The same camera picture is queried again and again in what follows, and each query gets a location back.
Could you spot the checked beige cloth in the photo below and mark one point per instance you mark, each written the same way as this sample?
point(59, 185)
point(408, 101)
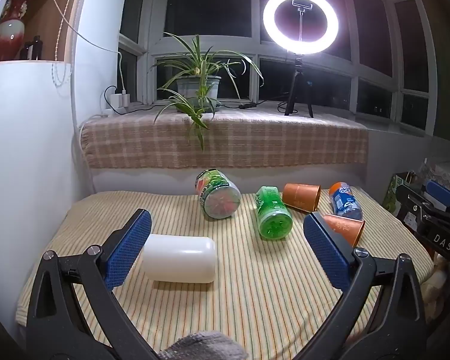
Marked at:
point(247, 142)

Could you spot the white charger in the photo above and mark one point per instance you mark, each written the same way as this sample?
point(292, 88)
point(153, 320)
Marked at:
point(119, 99)

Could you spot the blue bottle with orange cap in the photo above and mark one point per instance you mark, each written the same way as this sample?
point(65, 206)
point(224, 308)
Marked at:
point(345, 202)

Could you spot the spider plant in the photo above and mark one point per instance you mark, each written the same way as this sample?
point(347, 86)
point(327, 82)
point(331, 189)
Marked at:
point(200, 63)

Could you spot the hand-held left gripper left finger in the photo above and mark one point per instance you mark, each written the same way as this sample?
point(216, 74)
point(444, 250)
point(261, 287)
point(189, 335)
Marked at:
point(127, 247)

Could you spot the dark small bottle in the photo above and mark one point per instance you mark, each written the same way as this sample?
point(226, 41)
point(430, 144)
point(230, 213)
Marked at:
point(33, 49)

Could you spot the fruit print green jar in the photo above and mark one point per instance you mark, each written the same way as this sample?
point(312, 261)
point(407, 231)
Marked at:
point(219, 198)

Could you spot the red and white vase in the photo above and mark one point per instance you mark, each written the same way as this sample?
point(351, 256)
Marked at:
point(9, 33)

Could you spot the grey plant pot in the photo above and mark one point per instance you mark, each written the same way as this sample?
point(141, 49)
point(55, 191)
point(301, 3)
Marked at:
point(189, 88)

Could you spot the orange cup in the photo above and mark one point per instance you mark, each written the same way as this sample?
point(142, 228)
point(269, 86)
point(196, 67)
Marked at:
point(302, 197)
point(343, 228)

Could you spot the black tripod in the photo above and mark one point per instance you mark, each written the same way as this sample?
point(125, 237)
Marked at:
point(297, 78)

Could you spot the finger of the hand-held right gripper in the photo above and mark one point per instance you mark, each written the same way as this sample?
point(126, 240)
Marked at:
point(439, 194)

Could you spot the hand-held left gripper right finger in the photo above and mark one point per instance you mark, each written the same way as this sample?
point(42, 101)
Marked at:
point(328, 247)

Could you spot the striped yellow cloth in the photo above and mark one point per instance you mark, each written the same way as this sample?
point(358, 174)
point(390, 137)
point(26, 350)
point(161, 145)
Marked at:
point(255, 292)

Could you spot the green box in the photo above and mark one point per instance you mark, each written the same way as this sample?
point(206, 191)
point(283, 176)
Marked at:
point(392, 195)

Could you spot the white plastic cup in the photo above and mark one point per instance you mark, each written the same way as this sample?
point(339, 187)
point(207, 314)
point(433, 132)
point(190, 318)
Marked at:
point(180, 258)

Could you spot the white power strip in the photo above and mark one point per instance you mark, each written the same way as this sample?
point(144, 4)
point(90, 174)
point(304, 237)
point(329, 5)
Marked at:
point(110, 111)

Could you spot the green plastic bottle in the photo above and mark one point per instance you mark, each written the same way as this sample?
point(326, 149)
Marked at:
point(272, 213)

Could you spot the white lace cloth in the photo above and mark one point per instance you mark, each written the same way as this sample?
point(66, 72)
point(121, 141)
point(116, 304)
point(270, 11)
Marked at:
point(448, 174)

